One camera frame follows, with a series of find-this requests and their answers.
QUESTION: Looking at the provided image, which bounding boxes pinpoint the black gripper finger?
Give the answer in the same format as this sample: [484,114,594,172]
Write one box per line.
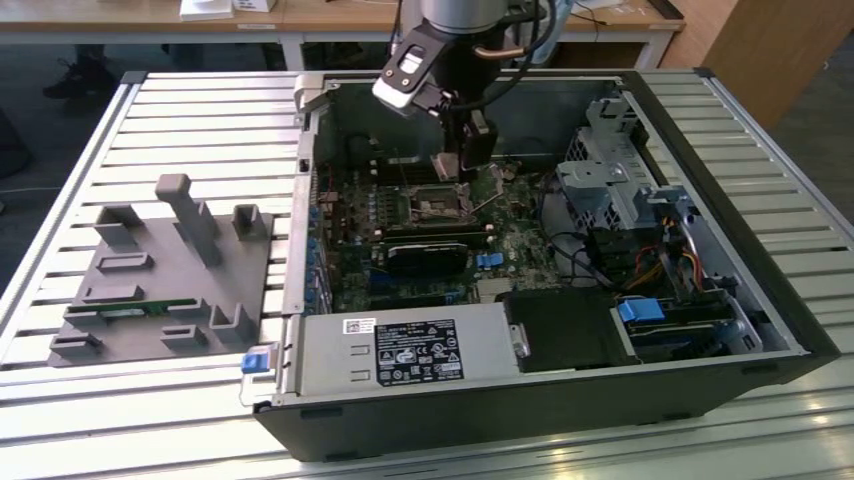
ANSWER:
[440,115,464,162]
[459,108,498,184]

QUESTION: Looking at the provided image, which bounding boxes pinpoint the silver CPU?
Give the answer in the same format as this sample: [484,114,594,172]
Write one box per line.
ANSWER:
[431,152,463,183]

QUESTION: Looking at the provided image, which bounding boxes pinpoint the wire locking lever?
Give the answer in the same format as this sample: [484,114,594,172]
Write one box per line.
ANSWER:
[472,184,514,213]

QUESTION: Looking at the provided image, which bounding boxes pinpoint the CPU socket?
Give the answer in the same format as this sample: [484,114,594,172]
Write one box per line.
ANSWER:
[411,183,470,217]

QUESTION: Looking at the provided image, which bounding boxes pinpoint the metal drive cage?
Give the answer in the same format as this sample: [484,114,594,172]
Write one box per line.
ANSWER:
[551,95,689,234]

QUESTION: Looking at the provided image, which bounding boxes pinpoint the green motherboard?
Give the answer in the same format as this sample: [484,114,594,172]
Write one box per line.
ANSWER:
[311,158,572,315]

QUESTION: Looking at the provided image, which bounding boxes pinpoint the black graphics card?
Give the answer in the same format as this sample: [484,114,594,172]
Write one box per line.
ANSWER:
[380,238,474,280]

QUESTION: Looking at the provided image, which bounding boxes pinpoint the wooden desk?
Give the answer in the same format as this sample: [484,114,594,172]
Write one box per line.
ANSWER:
[0,0,687,71]

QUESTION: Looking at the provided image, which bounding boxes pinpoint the finned chipset heatsink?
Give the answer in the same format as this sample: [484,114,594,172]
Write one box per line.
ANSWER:
[474,278,514,302]

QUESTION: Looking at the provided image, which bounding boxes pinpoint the black plastic shroud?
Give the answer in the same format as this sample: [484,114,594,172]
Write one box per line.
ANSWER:
[500,287,633,375]

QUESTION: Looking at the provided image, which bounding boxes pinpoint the grey power supply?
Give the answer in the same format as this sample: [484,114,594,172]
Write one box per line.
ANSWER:
[276,298,532,407]

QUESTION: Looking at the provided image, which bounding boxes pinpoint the wooden cabinet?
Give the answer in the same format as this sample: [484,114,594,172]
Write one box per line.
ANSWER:
[659,0,854,132]

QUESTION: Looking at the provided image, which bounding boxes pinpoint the grey parts rack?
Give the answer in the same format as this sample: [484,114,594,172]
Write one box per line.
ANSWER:
[48,172,280,372]

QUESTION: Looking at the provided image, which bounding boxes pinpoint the blue plastic latch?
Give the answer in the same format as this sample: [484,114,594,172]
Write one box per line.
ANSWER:
[239,348,271,375]

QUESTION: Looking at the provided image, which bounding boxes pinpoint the metal disk bay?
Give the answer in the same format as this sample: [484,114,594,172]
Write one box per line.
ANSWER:
[623,287,767,364]

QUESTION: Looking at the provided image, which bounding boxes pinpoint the green RAM stick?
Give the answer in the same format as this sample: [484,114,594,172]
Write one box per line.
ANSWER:
[97,297,202,319]

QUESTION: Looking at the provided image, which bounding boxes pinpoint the black shoe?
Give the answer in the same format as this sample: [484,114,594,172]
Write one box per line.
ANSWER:
[41,43,119,100]

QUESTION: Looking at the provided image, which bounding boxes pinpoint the black PC case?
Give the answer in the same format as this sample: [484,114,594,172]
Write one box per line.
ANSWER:
[250,66,843,464]

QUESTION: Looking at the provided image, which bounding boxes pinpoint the brown curved hose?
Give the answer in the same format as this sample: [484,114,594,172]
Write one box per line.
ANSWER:
[471,43,530,64]

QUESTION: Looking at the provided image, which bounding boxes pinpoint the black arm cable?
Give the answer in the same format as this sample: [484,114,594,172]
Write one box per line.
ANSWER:
[492,0,568,109]

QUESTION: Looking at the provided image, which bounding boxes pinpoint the silver metal bracket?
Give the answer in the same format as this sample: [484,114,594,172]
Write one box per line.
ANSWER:
[554,159,634,194]

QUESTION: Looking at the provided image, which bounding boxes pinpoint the yellow red power wires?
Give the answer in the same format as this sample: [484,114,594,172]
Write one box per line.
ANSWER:
[626,212,706,294]

